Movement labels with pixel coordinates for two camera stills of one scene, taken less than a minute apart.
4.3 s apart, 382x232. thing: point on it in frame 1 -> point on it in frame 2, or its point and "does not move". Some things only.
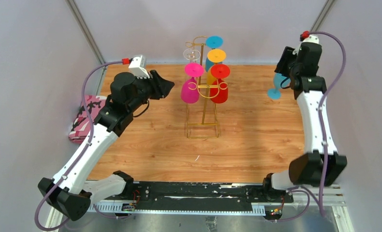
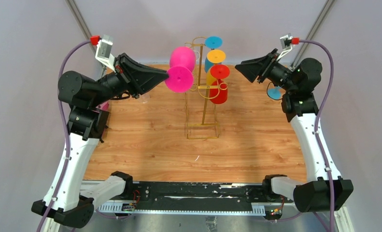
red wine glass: x=219 y=95 does not move
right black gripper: x=287 y=54 -> x=251 y=68
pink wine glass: x=190 y=91 -> x=182 y=61
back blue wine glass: x=213 y=41 does not move
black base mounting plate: x=205 y=195 does not move
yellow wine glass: x=215 y=55 does not move
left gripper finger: x=161 y=87 -> x=143 y=77
